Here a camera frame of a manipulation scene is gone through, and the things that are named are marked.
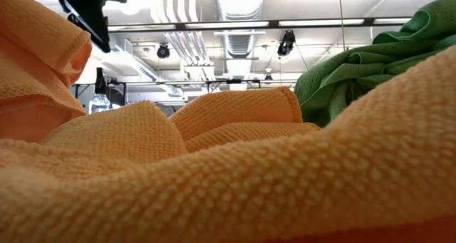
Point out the black ceiling spotlight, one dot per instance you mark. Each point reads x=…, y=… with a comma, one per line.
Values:
x=163, y=51
x=286, y=43

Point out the black overhead light bar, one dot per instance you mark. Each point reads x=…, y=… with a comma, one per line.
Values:
x=273, y=23

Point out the silver ventilation duct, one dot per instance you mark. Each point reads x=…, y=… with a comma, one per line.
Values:
x=238, y=43

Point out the clear plastic spray bottle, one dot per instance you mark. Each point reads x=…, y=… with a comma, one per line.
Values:
x=100, y=102

